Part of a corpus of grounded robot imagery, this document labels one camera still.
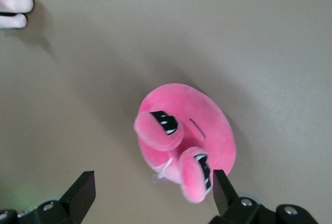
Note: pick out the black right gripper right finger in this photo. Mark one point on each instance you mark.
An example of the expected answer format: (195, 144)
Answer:
(225, 198)

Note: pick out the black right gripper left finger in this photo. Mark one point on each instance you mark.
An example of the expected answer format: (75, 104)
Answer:
(77, 198)

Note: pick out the pink round plush toy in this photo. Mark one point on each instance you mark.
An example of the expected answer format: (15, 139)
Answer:
(186, 110)

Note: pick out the brown table cover mat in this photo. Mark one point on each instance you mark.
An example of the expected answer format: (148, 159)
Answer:
(233, 40)

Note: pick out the pale pink dog plush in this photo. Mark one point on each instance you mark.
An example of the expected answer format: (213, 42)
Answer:
(13, 3)

